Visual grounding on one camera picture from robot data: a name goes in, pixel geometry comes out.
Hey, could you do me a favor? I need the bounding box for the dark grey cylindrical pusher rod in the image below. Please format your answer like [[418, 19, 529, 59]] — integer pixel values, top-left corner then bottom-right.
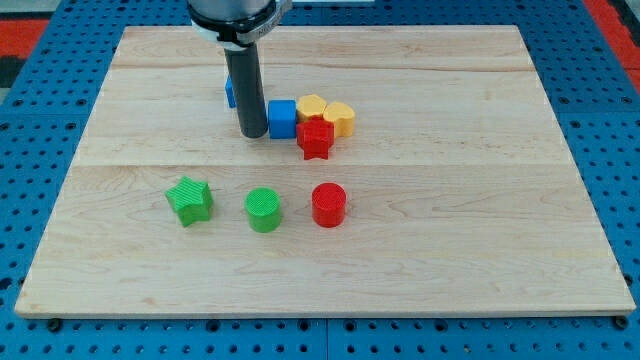
[[225, 43, 268, 139]]

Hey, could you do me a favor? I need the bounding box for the blue triangle block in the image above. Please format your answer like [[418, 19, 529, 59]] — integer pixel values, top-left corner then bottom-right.
[[225, 76, 236, 108]]

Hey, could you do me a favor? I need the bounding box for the blue cube block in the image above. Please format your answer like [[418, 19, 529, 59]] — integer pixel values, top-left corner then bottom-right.
[[268, 100, 297, 139]]

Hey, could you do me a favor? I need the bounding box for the yellow pentagon block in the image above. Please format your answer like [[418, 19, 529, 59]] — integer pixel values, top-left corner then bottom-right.
[[296, 94, 327, 123]]

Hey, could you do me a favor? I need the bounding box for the red star block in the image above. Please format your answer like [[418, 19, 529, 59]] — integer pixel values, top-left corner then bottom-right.
[[296, 118, 334, 160]]

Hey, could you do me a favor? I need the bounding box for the yellow heart block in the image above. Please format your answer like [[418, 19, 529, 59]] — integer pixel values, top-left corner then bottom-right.
[[323, 102, 356, 138]]

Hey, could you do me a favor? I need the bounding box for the green cylinder block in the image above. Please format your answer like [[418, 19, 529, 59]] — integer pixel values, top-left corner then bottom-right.
[[245, 187, 281, 233]]

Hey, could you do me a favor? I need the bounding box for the green star block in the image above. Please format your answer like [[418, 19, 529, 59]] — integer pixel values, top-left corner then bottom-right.
[[165, 176, 213, 227]]

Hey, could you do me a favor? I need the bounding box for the red cylinder block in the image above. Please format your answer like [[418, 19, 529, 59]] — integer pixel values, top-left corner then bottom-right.
[[312, 182, 347, 228]]

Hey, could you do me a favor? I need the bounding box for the light wooden board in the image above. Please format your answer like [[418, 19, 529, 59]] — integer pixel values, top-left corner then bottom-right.
[[15, 25, 635, 319]]

